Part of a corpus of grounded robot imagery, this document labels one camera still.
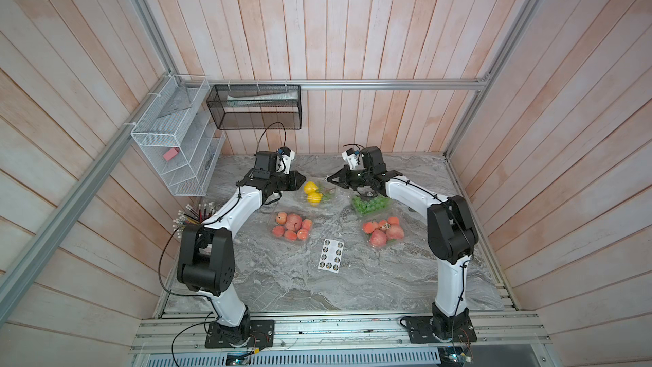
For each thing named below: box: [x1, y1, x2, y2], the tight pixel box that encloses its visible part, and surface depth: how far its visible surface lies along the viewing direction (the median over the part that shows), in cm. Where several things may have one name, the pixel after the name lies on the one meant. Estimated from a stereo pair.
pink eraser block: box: [162, 146, 180, 162], surface depth 84 cm
